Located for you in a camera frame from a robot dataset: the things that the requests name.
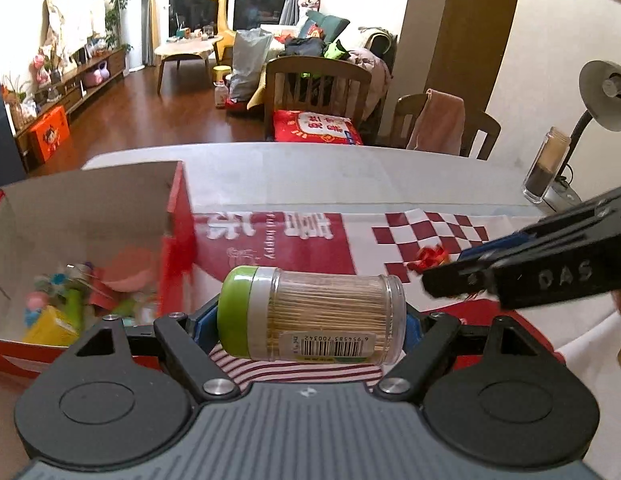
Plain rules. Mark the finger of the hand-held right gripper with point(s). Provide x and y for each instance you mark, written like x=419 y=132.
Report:
x=495 y=247
x=455 y=280

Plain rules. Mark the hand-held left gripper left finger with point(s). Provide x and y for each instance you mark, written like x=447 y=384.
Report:
x=208 y=325

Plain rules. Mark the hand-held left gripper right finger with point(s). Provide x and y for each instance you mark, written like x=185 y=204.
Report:
x=413 y=330

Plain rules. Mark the red candy wrapper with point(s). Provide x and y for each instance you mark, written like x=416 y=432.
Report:
x=430 y=259

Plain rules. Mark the pink bowl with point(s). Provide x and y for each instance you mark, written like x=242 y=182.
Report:
x=133 y=270

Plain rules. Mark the green-lidded toothpick jar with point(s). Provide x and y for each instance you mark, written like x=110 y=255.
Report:
x=310 y=312

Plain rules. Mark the green plastic stick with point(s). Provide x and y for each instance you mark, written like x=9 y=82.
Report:
x=74 y=307

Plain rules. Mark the small yellow carton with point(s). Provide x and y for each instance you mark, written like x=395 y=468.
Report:
x=50 y=327

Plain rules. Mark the red cardboard shoe box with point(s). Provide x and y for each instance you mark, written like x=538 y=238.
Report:
x=80 y=220

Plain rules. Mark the clear jar with brown contents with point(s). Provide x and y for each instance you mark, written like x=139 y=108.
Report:
x=545 y=165

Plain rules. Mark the red printed table mat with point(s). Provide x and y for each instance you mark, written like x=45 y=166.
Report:
x=300 y=240

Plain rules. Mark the pink towel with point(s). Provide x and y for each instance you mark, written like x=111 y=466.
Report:
x=435 y=122

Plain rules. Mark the grey desk lamp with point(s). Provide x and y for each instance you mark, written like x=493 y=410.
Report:
x=605 y=90

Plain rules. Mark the red printed cushion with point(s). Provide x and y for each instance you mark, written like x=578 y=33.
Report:
x=315 y=127

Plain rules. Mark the brown wooden door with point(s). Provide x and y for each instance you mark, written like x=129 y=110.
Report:
x=460 y=40

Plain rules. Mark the white jar with red label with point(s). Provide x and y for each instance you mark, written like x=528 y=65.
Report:
x=220 y=95

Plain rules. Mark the orange printed box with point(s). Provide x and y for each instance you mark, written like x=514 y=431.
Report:
x=49 y=135

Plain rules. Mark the wooden slatted chair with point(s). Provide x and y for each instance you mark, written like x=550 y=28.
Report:
x=315 y=75

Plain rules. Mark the small yellow stool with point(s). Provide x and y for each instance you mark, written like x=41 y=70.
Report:
x=221 y=74

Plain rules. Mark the cluttered sofa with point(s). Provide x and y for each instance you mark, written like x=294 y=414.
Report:
x=340 y=40

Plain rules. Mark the large grey plastic bag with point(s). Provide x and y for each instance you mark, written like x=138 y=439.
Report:
x=250 y=67

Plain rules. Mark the wooden media cabinet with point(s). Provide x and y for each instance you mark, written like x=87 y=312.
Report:
x=85 y=82

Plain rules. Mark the pink kettlebell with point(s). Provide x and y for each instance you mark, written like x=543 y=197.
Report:
x=98 y=75

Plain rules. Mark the wooden coffee table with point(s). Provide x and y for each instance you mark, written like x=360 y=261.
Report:
x=185 y=49

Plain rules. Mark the dark television screen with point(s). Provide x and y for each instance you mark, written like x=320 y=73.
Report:
x=3 y=135

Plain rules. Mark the yellow giraffe toy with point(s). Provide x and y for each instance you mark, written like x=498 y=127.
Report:
x=223 y=25

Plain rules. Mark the white standing air conditioner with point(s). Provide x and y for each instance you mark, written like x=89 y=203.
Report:
x=131 y=15

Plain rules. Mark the green potted plant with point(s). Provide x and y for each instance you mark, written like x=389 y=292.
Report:
x=118 y=10

